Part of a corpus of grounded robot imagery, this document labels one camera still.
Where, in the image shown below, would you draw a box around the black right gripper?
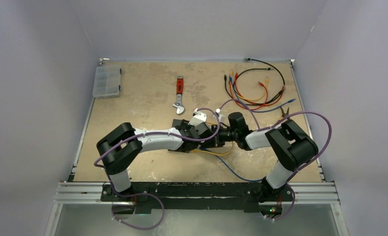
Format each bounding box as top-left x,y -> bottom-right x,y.
201,124 -> 238,148

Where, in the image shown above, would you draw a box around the black network switch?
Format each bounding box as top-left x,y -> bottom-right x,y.
167,119 -> 198,153

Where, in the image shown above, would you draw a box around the black braided cable teal plug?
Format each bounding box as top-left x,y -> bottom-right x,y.
226,58 -> 286,111

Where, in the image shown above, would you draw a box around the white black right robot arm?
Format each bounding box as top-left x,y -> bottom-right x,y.
215,112 -> 319,202

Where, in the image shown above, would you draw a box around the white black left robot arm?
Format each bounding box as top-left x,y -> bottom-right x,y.
96,119 -> 222,201

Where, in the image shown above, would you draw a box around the yellow black pliers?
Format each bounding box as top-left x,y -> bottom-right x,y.
279,106 -> 289,120

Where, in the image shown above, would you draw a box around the clear plastic organizer box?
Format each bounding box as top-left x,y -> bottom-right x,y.
92,65 -> 122,98

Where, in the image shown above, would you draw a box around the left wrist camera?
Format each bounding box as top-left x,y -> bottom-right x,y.
188,112 -> 207,126

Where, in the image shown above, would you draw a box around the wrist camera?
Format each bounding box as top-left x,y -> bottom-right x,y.
213,108 -> 226,123
188,112 -> 207,126

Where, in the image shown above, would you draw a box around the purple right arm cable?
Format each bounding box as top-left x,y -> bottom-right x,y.
215,99 -> 333,223

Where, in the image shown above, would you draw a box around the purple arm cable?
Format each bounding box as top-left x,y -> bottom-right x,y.
215,99 -> 333,223
93,107 -> 222,231

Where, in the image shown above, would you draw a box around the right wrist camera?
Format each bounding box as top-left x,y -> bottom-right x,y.
213,108 -> 226,123

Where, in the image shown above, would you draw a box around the silver adjustable wrench red handle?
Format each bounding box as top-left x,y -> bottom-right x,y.
172,75 -> 185,115

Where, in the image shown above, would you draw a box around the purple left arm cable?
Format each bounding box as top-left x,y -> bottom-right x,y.
93,107 -> 222,231

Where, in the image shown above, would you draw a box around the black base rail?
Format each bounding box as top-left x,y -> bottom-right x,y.
101,182 -> 293,214

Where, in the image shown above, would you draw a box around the aluminium frame rail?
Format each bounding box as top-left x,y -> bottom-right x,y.
45,182 -> 349,236

